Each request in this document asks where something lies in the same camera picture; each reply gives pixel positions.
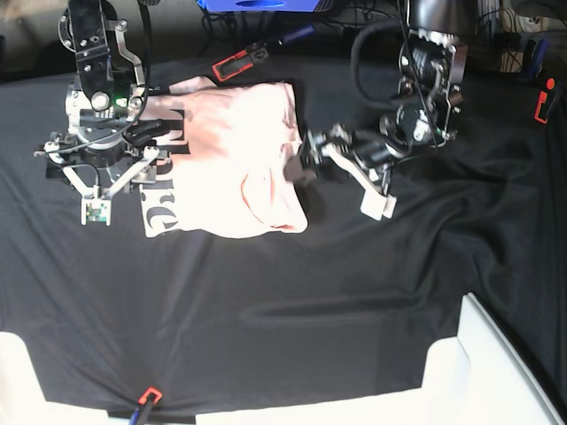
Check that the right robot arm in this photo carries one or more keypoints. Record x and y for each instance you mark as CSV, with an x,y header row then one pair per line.
x,y
111,88

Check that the red clamp at right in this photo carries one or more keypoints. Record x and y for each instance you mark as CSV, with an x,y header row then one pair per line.
x,y
546,101

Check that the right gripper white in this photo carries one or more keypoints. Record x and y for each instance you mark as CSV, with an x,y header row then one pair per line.
x,y
99,172

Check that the red black clamp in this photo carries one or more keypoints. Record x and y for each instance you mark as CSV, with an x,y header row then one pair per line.
x,y
257,53

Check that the pink T-shirt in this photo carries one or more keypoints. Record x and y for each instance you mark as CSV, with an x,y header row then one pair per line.
x,y
228,150

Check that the black table cloth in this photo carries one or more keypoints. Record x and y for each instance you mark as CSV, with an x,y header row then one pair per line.
x,y
346,309

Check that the blue plastic box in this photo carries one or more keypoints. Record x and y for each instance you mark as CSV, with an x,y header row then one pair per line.
x,y
266,5

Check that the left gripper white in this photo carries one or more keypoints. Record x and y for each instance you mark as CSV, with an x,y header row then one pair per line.
x,y
366,155

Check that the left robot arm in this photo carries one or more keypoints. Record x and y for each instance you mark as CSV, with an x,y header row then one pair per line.
x,y
432,62

